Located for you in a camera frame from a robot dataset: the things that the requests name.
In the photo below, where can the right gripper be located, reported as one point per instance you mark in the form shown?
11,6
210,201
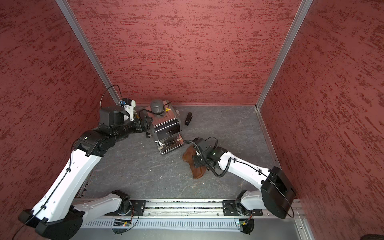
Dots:
197,164

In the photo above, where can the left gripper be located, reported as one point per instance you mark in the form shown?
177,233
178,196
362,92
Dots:
146,126

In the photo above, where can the brown cloth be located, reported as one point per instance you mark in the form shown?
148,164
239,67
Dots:
188,155

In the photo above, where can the silver coffee machine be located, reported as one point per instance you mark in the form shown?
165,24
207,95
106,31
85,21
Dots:
166,127

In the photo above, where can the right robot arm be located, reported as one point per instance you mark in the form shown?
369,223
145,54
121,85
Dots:
274,193

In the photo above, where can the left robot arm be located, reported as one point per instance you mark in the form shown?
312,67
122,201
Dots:
55,217

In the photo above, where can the grey stapler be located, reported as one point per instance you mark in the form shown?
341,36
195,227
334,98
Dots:
188,118

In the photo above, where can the left corner aluminium profile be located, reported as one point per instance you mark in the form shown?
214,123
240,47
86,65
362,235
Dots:
79,33

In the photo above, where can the corner aluminium profile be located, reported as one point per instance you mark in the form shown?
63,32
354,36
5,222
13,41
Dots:
290,37
79,33

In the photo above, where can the right corner aluminium profile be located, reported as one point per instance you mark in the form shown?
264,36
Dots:
290,37

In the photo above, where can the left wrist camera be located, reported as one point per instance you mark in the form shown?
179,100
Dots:
129,111

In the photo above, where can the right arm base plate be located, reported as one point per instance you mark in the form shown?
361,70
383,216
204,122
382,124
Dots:
235,208

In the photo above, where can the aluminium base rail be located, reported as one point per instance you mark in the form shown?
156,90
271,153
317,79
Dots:
181,214

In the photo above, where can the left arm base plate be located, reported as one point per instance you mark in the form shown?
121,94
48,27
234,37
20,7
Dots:
129,208

